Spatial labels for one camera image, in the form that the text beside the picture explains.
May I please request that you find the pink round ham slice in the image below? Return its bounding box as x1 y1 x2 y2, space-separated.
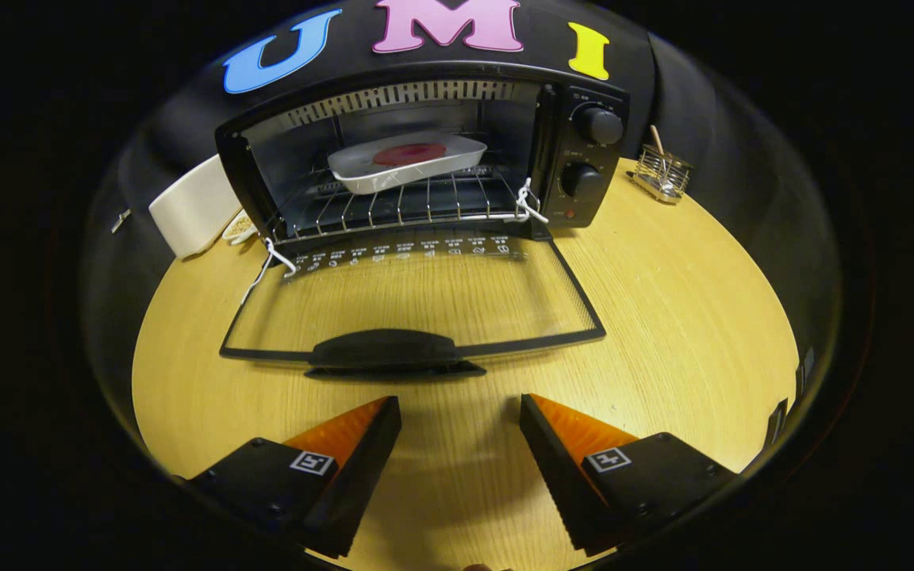
372 143 448 167

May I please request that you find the white rectangular food tray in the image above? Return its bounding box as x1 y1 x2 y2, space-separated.
327 131 488 196

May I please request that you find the black toaster oven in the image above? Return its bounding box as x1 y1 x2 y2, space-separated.
215 62 631 380

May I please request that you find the white bread toaster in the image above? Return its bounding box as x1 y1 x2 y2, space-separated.
148 153 244 260

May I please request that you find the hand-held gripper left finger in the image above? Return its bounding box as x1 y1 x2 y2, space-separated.
187 395 402 560

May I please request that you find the metal wire basket holder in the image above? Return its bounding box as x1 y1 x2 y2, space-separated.
628 144 694 205

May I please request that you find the white cord tie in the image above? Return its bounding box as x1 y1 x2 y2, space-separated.
239 236 299 306
514 178 551 225

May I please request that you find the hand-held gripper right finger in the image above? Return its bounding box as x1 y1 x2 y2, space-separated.
520 393 737 556

